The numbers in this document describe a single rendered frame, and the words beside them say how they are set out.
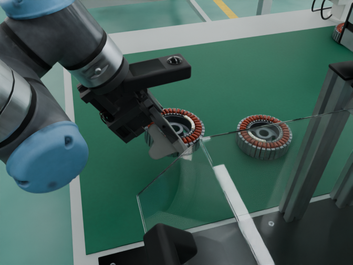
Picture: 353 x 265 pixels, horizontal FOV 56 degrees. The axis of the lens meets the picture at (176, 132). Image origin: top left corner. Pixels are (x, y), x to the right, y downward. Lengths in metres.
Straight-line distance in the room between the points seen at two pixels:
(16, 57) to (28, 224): 1.23
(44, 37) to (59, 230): 1.19
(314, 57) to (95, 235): 0.79
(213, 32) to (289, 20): 0.29
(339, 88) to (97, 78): 0.30
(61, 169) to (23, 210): 1.32
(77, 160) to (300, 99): 0.65
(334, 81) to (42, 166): 0.33
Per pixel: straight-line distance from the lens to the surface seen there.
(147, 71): 0.51
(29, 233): 1.57
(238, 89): 0.88
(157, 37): 1.12
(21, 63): 0.43
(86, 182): 0.66
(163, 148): 0.56
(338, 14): 1.34
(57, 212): 1.59
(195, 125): 0.63
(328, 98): 0.44
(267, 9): 1.80
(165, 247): 0.21
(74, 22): 0.43
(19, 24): 0.44
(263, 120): 0.74
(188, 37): 1.12
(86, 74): 0.47
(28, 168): 0.32
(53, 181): 0.35
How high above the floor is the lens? 1.25
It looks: 43 degrees down
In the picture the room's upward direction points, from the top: straight up
